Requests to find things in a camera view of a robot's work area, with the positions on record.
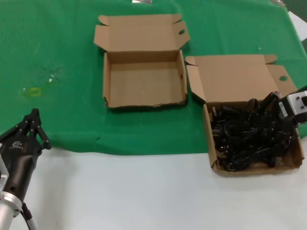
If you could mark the small metal object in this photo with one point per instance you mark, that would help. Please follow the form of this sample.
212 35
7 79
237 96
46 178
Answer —
279 2

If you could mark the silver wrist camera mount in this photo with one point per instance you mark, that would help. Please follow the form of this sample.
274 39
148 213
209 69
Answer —
296 103
3 177

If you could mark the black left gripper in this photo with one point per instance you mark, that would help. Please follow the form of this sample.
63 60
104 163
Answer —
19 158

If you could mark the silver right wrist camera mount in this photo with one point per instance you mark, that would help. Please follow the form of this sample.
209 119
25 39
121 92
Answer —
296 103

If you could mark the green table cloth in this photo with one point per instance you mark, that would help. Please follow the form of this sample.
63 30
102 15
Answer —
60 48

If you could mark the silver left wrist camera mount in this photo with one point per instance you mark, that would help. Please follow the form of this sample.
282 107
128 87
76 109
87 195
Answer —
3 177

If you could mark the small white scrap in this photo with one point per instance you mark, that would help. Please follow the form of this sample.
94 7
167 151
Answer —
50 80

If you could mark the flat metal strip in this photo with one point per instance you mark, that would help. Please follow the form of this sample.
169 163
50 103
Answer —
142 1

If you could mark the white paper sheet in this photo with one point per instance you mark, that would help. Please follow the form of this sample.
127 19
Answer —
297 20

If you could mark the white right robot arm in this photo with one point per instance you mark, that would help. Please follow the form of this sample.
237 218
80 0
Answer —
304 130

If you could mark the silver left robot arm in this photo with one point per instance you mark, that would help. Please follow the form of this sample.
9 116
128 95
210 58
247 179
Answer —
7 210

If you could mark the open brown cardboard box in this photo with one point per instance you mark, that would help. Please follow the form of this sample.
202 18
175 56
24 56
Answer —
235 79
144 81

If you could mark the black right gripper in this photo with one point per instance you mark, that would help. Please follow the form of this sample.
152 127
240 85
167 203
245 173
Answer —
286 112

